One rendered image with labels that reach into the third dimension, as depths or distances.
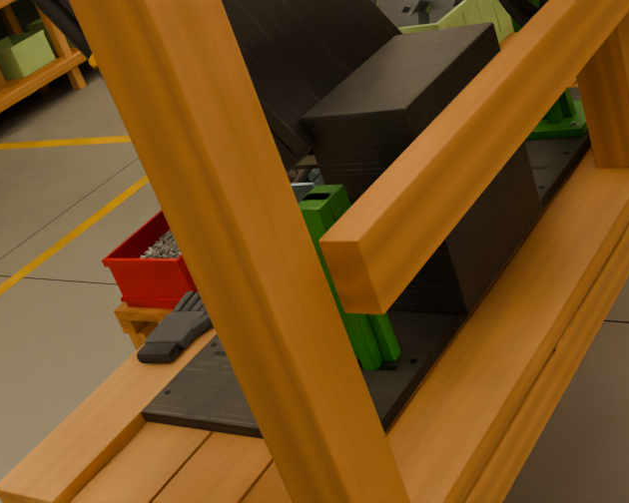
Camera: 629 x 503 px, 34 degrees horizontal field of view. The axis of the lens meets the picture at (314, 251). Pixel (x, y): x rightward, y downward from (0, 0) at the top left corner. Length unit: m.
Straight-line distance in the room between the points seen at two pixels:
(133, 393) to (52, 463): 0.17
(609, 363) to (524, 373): 1.48
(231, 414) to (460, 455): 0.37
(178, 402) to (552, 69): 0.74
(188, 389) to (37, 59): 6.07
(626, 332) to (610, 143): 1.21
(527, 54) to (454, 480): 0.54
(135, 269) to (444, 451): 0.96
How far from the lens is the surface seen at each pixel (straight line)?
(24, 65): 7.53
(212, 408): 1.57
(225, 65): 0.95
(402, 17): 3.03
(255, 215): 0.97
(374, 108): 1.44
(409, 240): 1.10
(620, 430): 2.70
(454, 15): 2.80
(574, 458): 2.65
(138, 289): 2.16
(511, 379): 1.44
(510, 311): 1.58
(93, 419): 1.69
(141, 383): 1.72
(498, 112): 1.28
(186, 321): 1.78
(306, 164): 1.69
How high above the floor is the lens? 1.72
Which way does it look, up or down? 26 degrees down
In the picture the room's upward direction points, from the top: 21 degrees counter-clockwise
